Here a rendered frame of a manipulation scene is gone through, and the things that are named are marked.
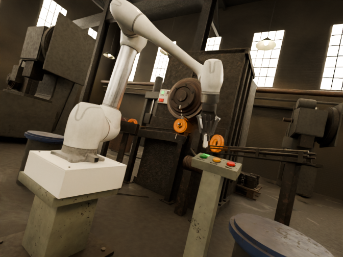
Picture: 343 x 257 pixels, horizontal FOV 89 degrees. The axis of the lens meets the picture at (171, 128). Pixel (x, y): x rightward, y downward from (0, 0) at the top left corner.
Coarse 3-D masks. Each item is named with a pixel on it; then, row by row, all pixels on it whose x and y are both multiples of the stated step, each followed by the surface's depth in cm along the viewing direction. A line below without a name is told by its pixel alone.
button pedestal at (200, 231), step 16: (192, 160) 94; (208, 160) 93; (224, 160) 94; (208, 176) 90; (224, 176) 86; (208, 192) 88; (208, 208) 87; (192, 224) 90; (208, 224) 86; (192, 240) 89; (208, 240) 88; (192, 256) 87
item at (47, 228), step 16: (32, 208) 80; (48, 208) 74; (64, 208) 74; (80, 208) 80; (32, 224) 78; (48, 224) 72; (64, 224) 75; (80, 224) 82; (0, 240) 79; (16, 240) 82; (32, 240) 76; (48, 240) 71; (64, 240) 77; (80, 240) 84; (96, 240) 95; (0, 256) 72; (16, 256) 74; (32, 256) 74; (48, 256) 72; (64, 256) 78; (80, 256) 82; (96, 256) 84
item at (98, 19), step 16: (112, 0) 791; (144, 0) 653; (160, 0) 609; (176, 0) 571; (192, 0) 546; (208, 0) 502; (96, 16) 807; (112, 16) 742; (208, 16) 521; (208, 32) 519; (96, 48) 757; (192, 48) 501; (96, 64) 782; (80, 96) 756
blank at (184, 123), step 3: (177, 120) 193; (180, 120) 191; (183, 120) 189; (174, 123) 194; (177, 123) 192; (183, 123) 188; (186, 123) 188; (174, 126) 193; (177, 126) 192; (183, 126) 188; (186, 126) 188; (177, 129) 191; (180, 129) 189; (183, 129) 187; (180, 132) 189
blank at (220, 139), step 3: (216, 135) 151; (219, 135) 148; (213, 138) 153; (216, 138) 150; (219, 138) 146; (222, 138) 146; (210, 141) 156; (213, 141) 153; (219, 141) 145; (222, 141) 144; (210, 144) 155; (213, 144) 153; (219, 144) 144; (222, 144) 143; (213, 147) 150; (216, 147) 147; (219, 147) 143; (222, 147) 144; (213, 150) 149; (216, 150) 146; (219, 150) 145
